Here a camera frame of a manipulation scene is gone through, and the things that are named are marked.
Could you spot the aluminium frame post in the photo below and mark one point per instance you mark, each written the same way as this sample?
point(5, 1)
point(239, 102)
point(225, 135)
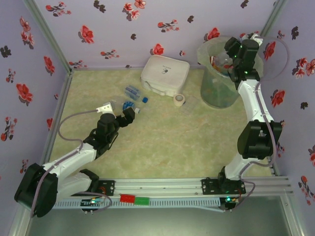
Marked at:
point(48, 34)
point(275, 13)

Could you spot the right circuit board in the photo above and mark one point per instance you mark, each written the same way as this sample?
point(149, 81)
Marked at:
point(232, 200)

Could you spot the white plastic carry case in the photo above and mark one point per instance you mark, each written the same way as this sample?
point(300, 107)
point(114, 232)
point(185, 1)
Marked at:
point(162, 71)

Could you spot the blue label bottle white cap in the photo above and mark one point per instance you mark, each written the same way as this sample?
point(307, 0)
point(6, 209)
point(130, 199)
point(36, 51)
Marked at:
point(128, 105)

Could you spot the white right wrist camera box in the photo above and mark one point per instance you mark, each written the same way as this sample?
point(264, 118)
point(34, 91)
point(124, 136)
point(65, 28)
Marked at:
point(253, 38)

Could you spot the aluminium lower frame bar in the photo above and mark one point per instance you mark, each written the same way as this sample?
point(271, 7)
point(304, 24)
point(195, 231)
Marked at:
point(290, 214)

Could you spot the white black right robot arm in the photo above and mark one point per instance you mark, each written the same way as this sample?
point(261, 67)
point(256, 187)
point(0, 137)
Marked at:
point(256, 103)

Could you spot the circuit board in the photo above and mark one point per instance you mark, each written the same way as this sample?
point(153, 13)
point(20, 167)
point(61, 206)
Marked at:
point(232, 200)
point(92, 202)

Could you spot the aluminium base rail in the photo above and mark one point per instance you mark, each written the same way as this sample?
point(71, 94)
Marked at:
point(160, 186)

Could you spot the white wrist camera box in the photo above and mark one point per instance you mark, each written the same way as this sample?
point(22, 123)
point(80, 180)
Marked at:
point(253, 38)
point(107, 107)

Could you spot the bin with green liner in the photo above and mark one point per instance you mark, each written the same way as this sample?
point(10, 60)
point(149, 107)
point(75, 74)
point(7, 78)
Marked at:
point(216, 96)

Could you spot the red block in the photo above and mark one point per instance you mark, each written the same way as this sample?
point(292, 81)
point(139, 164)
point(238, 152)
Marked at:
point(127, 198)

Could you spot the left circuit board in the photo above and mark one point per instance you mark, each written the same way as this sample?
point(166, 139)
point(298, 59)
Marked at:
point(92, 202)

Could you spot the beige tape roll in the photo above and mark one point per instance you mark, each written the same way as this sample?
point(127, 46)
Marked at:
point(174, 100)

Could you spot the green block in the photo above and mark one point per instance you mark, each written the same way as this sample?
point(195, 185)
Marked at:
point(142, 201)

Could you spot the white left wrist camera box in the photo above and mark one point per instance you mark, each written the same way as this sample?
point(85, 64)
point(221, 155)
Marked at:
point(107, 107)

